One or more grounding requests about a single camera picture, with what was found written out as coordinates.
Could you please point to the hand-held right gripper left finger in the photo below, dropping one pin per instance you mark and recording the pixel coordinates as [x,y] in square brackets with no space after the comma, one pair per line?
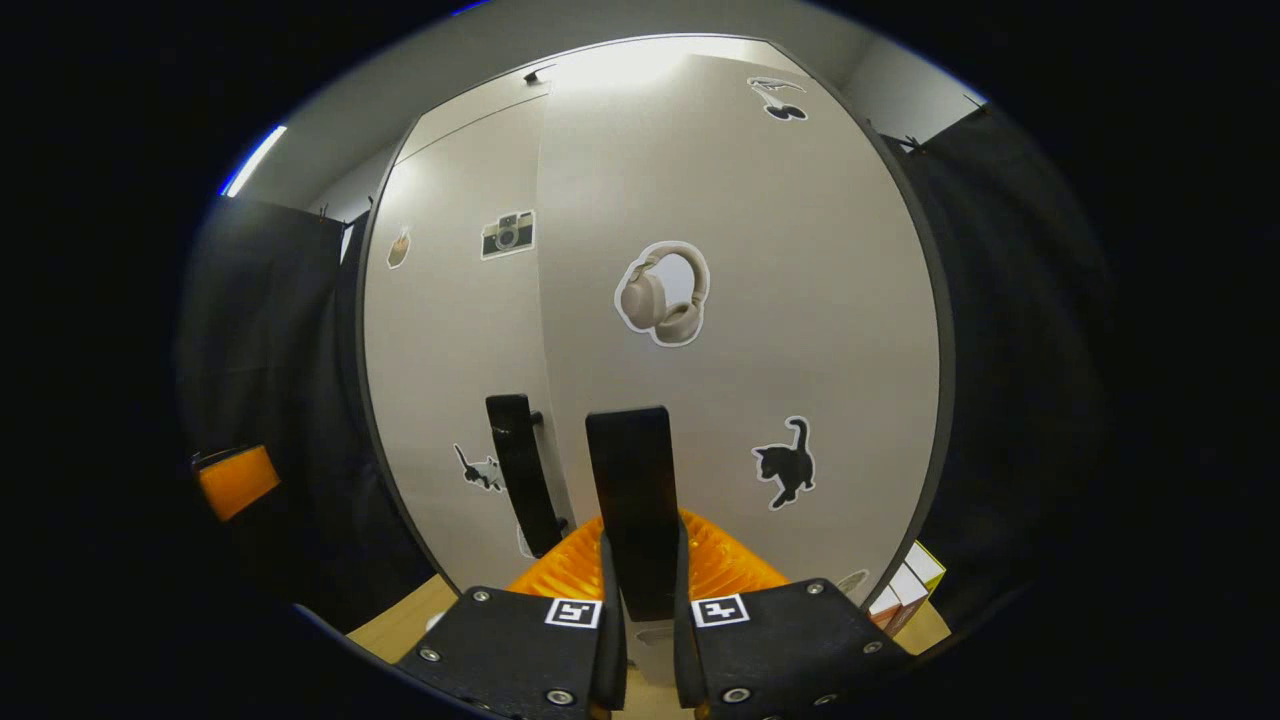
[612,660]

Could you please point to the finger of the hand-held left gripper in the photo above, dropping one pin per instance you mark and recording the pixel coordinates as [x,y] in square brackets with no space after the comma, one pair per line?
[238,483]

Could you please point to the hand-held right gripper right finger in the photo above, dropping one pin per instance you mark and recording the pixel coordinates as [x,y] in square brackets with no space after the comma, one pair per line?
[686,665]

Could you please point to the cabinet door with camera sticker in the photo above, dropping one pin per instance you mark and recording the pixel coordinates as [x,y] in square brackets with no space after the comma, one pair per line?
[440,330]

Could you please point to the cabinet door with headphones sticker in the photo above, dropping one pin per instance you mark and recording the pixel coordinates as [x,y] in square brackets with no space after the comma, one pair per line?
[800,300]

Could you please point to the grey double-door shoe cabinet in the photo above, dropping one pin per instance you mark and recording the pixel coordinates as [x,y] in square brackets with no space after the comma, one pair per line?
[440,130]

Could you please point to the black backdrop cloth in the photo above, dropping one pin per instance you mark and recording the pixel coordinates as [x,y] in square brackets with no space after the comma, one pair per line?
[1020,350]
[280,380]

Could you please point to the white orange cardboard box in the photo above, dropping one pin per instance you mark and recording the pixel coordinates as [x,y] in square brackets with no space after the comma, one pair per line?
[905,595]

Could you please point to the yellow white cardboard box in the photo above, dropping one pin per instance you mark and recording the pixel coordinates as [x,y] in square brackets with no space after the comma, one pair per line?
[927,565]

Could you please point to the narrow ceiling light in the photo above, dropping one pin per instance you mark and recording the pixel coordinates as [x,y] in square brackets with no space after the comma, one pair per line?
[252,162]

